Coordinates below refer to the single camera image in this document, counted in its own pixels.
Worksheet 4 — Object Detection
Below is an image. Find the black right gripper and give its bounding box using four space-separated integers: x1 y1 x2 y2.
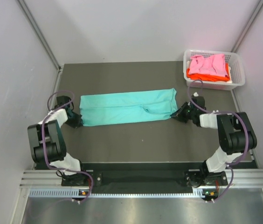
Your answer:
170 102 195 123

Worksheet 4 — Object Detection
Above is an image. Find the teal t shirt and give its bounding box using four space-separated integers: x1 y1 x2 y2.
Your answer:
80 88 178 126

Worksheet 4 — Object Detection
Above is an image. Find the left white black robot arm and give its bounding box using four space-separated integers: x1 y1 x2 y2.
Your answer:
28 96 88 185

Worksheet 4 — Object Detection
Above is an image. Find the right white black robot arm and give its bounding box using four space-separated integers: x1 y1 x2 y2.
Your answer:
171 95 257 185

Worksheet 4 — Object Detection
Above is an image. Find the orange t shirt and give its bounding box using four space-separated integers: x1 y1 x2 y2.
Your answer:
186 63 229 82

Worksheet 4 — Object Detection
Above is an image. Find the white perforated plastic basket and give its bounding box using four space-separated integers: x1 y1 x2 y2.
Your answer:
183 49 246 91

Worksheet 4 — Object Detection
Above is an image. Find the white t shirt in basket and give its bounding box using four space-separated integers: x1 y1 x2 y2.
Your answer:
226 65 233 84

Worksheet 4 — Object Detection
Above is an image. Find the pink t shirt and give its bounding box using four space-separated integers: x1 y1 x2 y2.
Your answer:
189 54 227 77

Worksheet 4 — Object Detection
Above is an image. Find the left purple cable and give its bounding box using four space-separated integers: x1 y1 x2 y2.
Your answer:
42 90 94 204

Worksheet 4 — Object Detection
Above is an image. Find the purple cable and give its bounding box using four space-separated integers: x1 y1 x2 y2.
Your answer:
187 79 250 203
42 90 94 204

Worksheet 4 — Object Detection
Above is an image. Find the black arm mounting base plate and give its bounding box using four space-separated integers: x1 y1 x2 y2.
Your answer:
59 163 230 189

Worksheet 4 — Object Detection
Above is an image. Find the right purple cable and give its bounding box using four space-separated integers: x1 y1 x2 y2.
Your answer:
187 79 250 203

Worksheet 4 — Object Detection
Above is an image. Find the grey slotted cable duct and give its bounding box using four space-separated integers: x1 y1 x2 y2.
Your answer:
29 188 215 199

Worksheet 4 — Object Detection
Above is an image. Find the aluminium frame rail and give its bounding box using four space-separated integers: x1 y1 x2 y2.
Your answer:
20 169 263 188

